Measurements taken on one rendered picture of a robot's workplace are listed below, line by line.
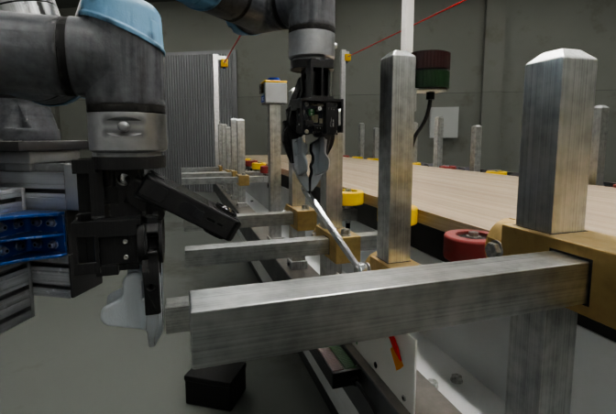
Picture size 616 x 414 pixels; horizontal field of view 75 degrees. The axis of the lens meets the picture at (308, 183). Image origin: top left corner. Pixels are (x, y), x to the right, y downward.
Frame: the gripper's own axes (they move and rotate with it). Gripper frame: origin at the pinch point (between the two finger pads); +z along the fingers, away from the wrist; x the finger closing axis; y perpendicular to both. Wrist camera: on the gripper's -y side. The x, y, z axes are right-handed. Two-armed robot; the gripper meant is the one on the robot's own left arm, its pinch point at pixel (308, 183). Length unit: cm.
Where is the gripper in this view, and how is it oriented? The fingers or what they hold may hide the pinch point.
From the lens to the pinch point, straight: 69.1
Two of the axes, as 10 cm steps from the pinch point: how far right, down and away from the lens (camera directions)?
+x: 9.5, -0.3, 3.0
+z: 0.0, 9.9, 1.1
